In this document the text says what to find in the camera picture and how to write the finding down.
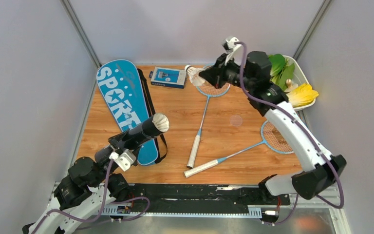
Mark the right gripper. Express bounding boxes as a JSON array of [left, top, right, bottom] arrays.
[[197, 54, 254, 92]]

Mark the white shuttlecock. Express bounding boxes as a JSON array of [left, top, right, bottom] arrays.
[[184, 65, 206, 87]]

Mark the black shuttlecock tube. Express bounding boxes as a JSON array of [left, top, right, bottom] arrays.
[[129, 113, 169, 142]]

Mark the clear tube lid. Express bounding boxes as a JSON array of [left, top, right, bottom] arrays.
[[229, 115, 243, 127]]

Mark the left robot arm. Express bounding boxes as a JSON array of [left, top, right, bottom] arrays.
[[22, 129, 152, 234]]

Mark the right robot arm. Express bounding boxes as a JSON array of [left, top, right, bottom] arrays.
[[198, 51, 347, 208]]

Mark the blue racket upper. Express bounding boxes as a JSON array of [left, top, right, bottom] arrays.
[[187, 66, 230, 169]]

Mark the blue racket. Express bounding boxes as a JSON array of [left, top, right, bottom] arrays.
[[184, 120, 293, 178], [187, 66, 230, 169]]

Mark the green bok choy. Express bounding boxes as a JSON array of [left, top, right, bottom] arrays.
[[268, 54, 286, 77]]

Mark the blue product box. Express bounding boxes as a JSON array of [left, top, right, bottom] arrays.
[[149, 66, 187, 89]]

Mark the white mushroom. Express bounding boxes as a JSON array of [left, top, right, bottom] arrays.
[[284, 79, 299, 93]]

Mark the blue racket bag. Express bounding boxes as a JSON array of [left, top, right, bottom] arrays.
[[95, 59, 166, 166]]

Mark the white plastic basin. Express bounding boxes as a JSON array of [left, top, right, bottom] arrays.
[[283, 55, 316, 111]]

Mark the yellow cabbage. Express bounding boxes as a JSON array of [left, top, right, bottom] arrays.
[[286, 83, 319, 108]]

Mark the blue racket lower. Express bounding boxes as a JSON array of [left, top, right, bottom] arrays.
[[184, 120, 293, 178]]

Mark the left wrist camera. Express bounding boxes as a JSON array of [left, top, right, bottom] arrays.
[[109, 149, 137, 172]]

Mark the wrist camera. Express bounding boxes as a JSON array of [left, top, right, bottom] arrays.
[[109, 149, 137, 172], [222, 36, 242, 54]]

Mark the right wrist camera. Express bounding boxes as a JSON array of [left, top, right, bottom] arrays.
[[222, 36, 242, 54]]

